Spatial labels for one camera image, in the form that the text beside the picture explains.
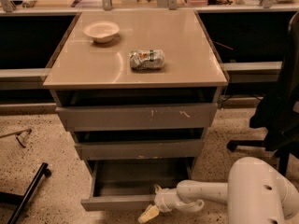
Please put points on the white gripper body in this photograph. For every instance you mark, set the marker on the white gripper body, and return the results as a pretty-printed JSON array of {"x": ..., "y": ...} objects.
[{"x": 163, "y": 199}]

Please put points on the grey bottom drawer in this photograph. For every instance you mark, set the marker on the grey bottom drawer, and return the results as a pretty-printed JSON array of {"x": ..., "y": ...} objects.
[{"x": 129, "y": 184}]

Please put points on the grey drawer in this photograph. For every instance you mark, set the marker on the grey drawer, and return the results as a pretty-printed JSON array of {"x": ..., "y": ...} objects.
[
  {"x": 136, "y": 117},
  {"x": 129, "y": 184},
  {"x": 140, "y": 149}
]

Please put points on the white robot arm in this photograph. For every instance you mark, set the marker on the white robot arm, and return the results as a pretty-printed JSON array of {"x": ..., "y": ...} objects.
[{"x": 255, "y": 193}]

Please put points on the grey middle drawer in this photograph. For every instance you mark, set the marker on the grey middle drawer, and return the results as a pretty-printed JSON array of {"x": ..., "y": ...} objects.
[{"x": 140, "y": 149}]

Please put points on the grey top drawer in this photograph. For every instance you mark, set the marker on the grey top drawer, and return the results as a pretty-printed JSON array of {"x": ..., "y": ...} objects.
[{"x": 136, "y": 117}]

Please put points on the grey drawer cabinet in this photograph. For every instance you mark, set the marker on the grey drawer cabinet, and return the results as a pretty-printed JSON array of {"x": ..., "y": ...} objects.
[{"x": 87, "y": 73}]

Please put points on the black chair base leg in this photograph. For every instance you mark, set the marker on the black chair base leg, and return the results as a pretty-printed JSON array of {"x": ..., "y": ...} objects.
[{"x": 20, "y": 201}]

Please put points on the crumpled snack bag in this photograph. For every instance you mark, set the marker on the crumpled snack bag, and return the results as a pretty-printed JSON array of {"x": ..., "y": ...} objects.
[{"x": 152, "y": 59}]

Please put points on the black office chair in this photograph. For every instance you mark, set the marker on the black office chair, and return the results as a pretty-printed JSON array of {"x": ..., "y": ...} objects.
[{"x": 277, "y": 111}]

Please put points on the metal tool on floor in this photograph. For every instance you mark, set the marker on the metal tool on floor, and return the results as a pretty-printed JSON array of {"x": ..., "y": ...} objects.
[{"x": 21, "y": 136}]

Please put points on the white paper bowl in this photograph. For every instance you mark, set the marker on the white paper bowl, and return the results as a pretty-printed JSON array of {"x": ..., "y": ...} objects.
[{"x": 101, "y": 31}]

